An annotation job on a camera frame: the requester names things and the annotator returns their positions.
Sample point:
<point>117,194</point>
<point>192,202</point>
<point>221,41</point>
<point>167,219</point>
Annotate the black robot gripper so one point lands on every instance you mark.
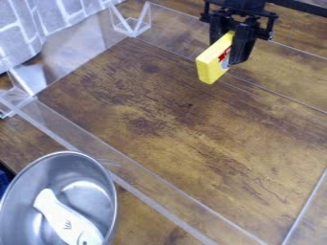
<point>244,17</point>

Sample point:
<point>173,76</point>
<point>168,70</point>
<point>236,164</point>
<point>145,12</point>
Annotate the yellow butter block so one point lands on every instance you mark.
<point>212,61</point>

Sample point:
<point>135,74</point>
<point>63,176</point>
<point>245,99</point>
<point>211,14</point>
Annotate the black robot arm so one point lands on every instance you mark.
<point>299,6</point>

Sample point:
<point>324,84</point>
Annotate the clear acrylic barrier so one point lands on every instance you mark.
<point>69,48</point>

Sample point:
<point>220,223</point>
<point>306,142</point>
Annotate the grey brick pattern cloth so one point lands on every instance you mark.
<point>28,21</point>

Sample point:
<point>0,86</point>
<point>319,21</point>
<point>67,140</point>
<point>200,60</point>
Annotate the silver metal bowl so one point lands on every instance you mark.
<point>81,185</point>

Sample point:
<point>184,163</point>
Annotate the blue object at edge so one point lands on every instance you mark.
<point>4,181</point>

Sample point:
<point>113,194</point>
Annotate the cream wooden fish toy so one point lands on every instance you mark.
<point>73,228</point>

